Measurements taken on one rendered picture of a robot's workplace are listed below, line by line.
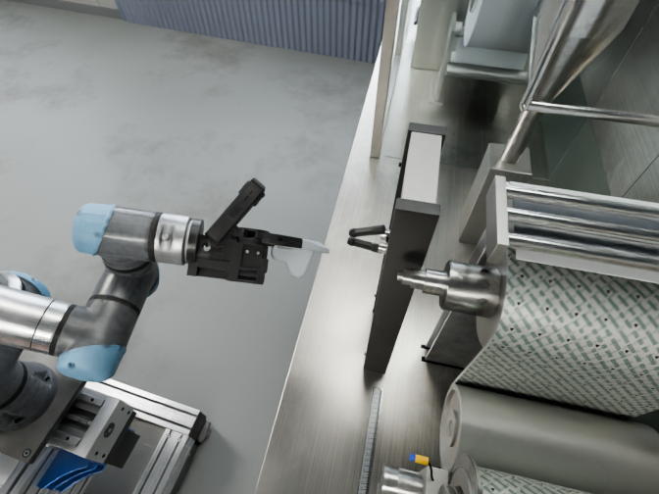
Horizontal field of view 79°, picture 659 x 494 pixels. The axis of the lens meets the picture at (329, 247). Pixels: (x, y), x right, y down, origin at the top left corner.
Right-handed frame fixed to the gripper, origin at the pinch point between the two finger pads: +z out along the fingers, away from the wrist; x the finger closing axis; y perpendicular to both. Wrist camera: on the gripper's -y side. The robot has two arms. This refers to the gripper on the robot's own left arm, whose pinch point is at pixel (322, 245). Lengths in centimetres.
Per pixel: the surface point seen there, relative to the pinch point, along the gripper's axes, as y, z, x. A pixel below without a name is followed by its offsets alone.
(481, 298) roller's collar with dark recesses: 4.9, 16.8, 19.6
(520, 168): -24, 44, -13
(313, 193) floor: -43, 22, -175
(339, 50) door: -178, 38, -250
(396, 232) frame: -1.7, 5.8, 17.7
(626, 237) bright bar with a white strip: -3.3, 26.4, 29.0
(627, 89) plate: -44, 65, -8
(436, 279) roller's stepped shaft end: 3.3, 12.0, 16.9
